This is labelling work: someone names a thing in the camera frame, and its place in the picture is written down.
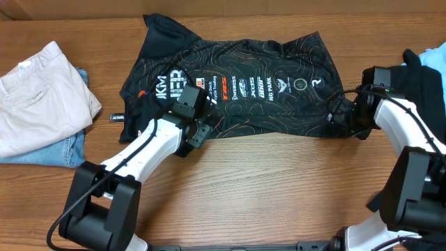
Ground black printed cycling jersey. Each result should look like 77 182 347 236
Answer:
120 14 349 142

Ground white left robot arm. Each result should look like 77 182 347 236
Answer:
47 86 216 251

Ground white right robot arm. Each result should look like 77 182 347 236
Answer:
325 67 445 250

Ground black garment pile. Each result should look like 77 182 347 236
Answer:
365 48 446 251

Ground light blue garment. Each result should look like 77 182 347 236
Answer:
401 43 445 118

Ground blue folded jeans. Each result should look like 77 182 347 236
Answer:
0 68 89 168

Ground beige folded trousers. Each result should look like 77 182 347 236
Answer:
1 41 102 158

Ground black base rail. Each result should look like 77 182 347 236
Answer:
148 236 346 251

